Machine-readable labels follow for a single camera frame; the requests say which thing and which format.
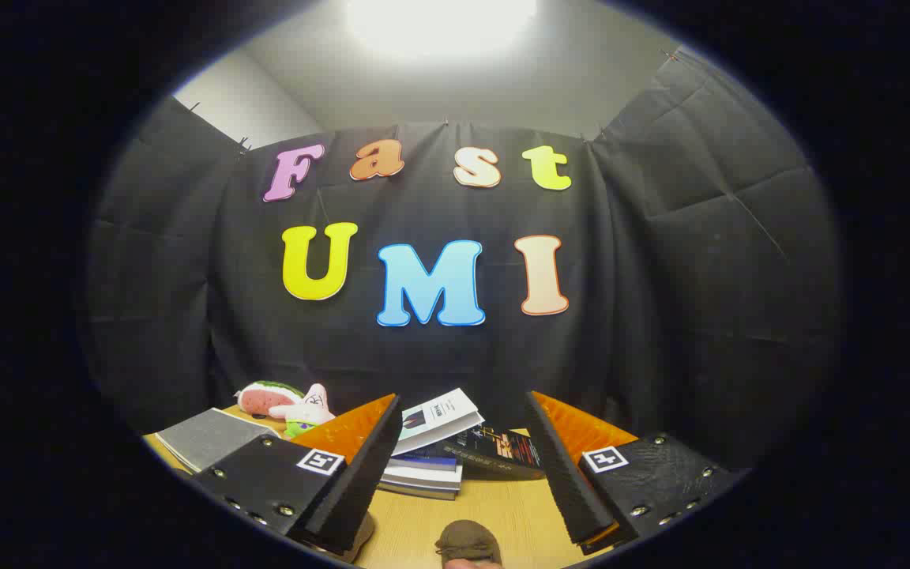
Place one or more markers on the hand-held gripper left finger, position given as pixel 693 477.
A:
pixel 360 490

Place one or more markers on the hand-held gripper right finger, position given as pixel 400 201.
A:
pixel 573 490

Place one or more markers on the grey fabric storage box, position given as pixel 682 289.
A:
pixel 206 438

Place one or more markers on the dark grey book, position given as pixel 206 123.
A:
pixel 423 492

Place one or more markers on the thick white book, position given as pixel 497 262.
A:
pixel 423 475

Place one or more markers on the blue book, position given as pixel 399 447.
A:
pixel 431 461

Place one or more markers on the black book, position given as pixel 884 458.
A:
pixel 502 454

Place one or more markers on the pink starfish plush toy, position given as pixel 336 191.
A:
pixel 313 407

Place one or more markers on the white book with picture cover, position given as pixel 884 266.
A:
pixel 439 415

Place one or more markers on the watermelon slice plush toy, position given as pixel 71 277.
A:
pixel 265 397

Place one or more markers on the black backdrop cloth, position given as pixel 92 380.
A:
pixel 644 356

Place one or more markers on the ceiling light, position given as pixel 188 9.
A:
pixel 439 24

